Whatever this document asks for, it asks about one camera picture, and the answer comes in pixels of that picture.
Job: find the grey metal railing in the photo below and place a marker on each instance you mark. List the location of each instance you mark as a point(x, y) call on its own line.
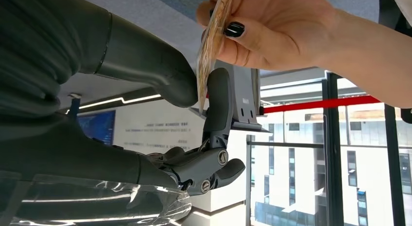
point(283, 145)

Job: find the black office chair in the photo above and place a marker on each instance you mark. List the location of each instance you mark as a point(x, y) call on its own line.
point(386, 8)

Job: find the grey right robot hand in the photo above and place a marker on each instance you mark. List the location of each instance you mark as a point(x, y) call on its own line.
point(80, 166)

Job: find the blue wall screen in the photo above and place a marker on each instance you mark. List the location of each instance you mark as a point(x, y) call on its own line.
point(96, 126)

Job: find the display wall with lit strip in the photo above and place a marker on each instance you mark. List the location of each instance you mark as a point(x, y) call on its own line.
point(161, 134)

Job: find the black window frame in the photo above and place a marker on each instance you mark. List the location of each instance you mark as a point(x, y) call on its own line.
point(331, 153)

